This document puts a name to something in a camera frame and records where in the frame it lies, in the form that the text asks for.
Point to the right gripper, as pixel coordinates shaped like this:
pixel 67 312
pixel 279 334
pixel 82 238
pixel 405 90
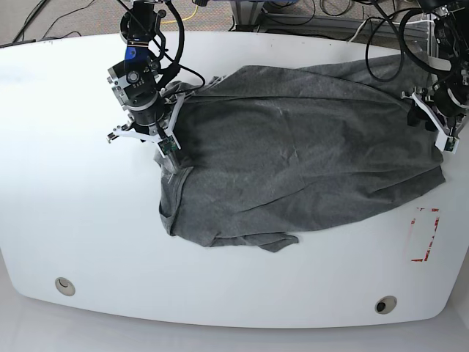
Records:
pixel 151 121

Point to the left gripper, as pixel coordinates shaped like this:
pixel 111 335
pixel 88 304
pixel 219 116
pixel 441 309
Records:
pixel 440 112

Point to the grey t-shirt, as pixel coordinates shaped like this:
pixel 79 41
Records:
pixel 268 152

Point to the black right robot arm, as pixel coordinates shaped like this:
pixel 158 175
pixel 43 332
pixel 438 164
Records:
pixel 139 81

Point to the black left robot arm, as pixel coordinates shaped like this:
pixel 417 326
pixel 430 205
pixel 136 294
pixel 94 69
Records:
pixel 450 32

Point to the red tape marking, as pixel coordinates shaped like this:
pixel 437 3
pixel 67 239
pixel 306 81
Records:
pixel 423 230

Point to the left table grommet hole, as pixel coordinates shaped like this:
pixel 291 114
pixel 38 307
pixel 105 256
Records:
pixel 65 286

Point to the table grommet hole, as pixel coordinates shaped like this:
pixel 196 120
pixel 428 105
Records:
pixel 65 286
pixel 385 305

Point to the right table grommet hole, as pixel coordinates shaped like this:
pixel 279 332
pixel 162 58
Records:
pixel 385 305

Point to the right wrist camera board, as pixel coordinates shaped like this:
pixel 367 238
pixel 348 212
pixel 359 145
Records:
pixel 168 145

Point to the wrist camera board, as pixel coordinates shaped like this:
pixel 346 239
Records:
pixel 168 145
pixel 451 145

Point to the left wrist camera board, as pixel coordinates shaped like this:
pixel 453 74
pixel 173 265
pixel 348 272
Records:
pixel 451 145

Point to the aluminium frame post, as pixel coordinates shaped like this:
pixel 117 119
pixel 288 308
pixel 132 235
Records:
pixel 246 14

